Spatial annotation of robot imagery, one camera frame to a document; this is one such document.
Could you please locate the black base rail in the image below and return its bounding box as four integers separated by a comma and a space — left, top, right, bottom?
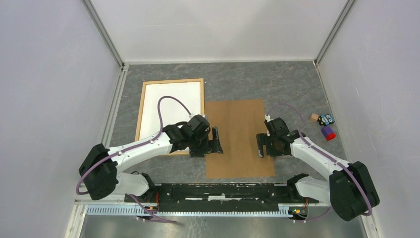
124, 183, 319, 212

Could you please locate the brown backing board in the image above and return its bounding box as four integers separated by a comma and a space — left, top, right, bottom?
205, 99, 276, 179

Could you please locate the black blue toy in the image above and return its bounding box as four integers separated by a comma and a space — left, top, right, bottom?
317, 114, 335, 126

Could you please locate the wooden picture frame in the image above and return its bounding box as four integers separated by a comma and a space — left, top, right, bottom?
134, 78, 206, 156

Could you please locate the sunflower photo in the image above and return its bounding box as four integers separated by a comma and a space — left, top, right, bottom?
139, 81, 202, 152

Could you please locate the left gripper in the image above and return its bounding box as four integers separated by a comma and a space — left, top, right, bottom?
189, 127, 223, 158

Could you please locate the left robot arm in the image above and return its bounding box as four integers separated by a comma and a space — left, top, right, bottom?
76, 115, 223, 202

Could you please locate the white slotted cable duct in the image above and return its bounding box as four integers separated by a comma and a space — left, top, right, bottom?
86, 204, 307, 218

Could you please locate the small wooden cube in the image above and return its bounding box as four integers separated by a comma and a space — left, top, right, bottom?
309, 114, 319, 122

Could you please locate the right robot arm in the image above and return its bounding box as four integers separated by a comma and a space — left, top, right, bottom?
257, 116, 380, 221

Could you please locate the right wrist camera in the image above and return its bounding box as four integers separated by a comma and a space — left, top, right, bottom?
264, 115, 276, 136

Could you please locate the red purple block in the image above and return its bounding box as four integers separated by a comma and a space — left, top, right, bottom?
320, 125, 336, 141

